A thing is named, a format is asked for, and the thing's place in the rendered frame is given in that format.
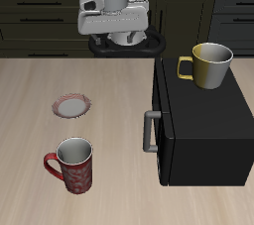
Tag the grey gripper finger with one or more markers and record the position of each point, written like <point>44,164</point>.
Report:
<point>97,39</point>
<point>130,37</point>

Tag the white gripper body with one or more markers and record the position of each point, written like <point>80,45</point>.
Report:
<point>112,22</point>

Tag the red rimmed white plate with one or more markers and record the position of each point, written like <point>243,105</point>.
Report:
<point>71,106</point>

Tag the yellow and grey mug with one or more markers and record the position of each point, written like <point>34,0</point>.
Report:
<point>211,70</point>

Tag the red patterned mug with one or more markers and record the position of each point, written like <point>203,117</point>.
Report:
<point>77,171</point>

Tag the dark kitchen cupboards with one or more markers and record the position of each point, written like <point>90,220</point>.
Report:
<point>39,21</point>

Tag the black microwave oven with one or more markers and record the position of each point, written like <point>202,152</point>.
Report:
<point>205,126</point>

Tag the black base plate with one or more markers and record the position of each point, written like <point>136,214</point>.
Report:
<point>155,42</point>

